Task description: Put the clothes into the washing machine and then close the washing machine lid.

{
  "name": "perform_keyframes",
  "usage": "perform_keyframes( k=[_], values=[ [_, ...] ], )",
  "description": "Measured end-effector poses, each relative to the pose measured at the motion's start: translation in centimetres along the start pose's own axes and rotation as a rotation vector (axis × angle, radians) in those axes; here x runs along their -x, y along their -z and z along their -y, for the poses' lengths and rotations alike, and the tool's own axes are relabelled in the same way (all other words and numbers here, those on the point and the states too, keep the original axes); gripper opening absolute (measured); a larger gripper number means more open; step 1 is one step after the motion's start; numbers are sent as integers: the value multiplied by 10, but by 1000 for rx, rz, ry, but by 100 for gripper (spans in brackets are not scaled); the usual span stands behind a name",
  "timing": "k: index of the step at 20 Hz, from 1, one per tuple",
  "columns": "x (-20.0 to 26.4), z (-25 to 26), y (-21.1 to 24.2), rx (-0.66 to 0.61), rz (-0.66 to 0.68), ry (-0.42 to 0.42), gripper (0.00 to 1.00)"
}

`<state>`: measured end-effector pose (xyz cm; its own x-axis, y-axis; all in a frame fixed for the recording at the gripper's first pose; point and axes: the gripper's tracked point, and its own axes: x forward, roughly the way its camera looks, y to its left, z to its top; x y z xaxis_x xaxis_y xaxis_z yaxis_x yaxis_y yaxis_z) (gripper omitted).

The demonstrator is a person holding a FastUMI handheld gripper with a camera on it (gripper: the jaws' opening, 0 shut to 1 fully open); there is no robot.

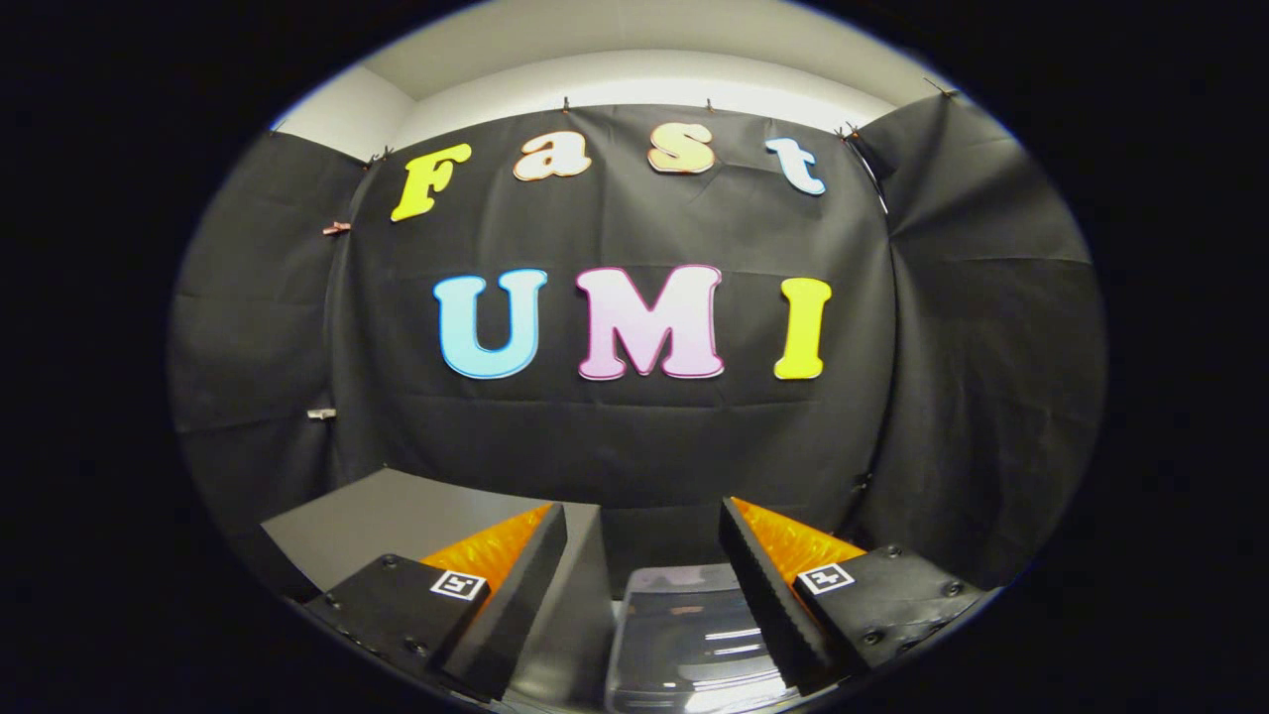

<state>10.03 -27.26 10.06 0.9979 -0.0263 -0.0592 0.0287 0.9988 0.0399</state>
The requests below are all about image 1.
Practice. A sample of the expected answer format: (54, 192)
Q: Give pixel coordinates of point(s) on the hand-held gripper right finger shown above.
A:
(763, 585)

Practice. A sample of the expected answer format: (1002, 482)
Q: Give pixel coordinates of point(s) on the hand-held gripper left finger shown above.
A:
(516, 585)

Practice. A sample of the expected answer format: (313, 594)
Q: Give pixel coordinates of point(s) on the grey washing machine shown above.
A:
(684, 574)

